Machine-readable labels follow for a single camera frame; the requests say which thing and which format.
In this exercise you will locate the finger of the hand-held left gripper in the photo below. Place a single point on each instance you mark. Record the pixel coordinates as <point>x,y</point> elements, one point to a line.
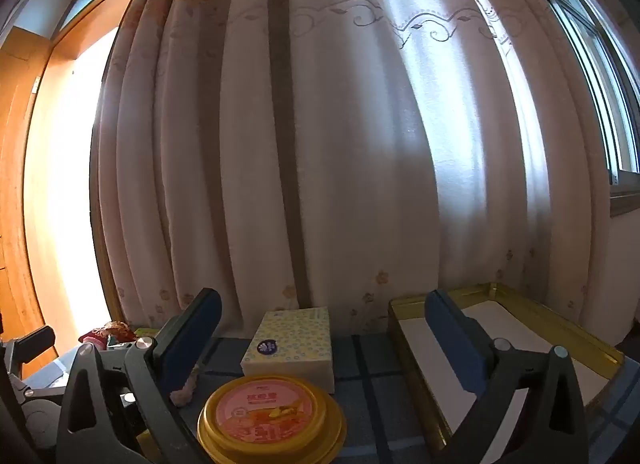
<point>30,341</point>

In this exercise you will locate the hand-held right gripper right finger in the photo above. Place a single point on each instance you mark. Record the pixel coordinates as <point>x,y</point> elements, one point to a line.
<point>460,344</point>

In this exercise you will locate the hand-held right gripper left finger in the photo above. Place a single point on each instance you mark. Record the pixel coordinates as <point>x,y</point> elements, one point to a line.
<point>192,339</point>

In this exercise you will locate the green tissue packet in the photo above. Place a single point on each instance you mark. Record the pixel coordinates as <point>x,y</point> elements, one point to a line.
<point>145,331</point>

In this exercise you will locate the pink fluffy cloth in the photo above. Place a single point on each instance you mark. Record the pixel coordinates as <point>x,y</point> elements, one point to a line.
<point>182,394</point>

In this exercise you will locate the gold metal tray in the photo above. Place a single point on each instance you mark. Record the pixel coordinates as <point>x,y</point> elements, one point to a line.
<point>525,334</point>

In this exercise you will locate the yellow dotted tissue box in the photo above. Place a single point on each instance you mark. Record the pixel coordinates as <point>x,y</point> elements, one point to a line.
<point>290,339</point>

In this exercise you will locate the blue plaid tablecloth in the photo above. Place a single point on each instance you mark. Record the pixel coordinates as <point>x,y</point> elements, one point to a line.
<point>370,394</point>

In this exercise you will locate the yellow round container pink lid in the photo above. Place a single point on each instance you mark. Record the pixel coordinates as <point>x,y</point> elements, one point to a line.
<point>270,409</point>

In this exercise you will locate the floral white curtain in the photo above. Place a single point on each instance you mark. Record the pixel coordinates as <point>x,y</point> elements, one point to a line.
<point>320,144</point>

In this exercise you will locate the wooden door frame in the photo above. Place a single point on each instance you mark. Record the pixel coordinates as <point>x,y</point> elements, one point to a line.
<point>20,144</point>

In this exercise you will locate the window frame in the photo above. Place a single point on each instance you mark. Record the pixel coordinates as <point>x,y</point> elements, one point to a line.
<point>600,69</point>

